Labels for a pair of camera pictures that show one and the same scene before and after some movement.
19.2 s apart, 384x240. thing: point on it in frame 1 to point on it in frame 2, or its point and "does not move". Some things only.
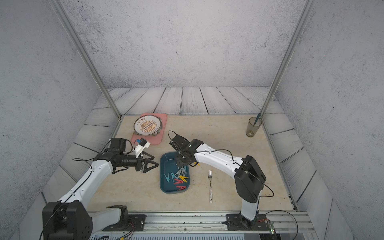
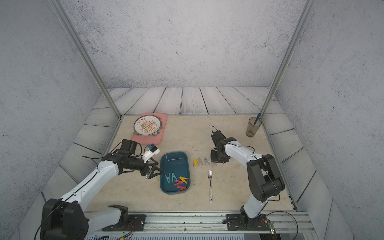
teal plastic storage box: (173, 178) does not move
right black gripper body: (181, 161) to (215, 157)
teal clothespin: (173, 176) does not move
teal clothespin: (167, 178) does not move
